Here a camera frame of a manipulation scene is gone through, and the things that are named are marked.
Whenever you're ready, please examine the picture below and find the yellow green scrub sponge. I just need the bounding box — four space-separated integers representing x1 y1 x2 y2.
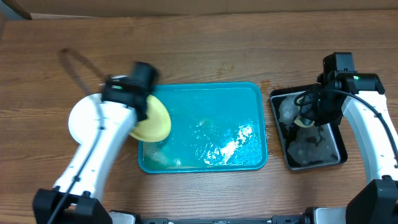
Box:
294 96 315 128

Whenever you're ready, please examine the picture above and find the yellow-green rimmed plate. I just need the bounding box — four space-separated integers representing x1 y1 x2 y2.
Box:
130 95 172 142

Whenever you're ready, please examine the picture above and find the white plate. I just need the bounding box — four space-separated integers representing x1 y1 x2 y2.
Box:
68 93 101 144

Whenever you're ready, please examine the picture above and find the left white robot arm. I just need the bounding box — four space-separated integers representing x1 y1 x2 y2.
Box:
32 76 155 223

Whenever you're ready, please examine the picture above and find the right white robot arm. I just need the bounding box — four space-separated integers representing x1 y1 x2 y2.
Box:
294 72 397 223

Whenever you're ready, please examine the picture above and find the black soapy water tray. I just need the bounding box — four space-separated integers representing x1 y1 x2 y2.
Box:
269 84 348 171

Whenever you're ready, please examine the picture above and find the teal plastic tray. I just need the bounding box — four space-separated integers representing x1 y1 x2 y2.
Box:
138 82 268 174

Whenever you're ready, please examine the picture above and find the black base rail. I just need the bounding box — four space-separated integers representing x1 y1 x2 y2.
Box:
108 207 349 224

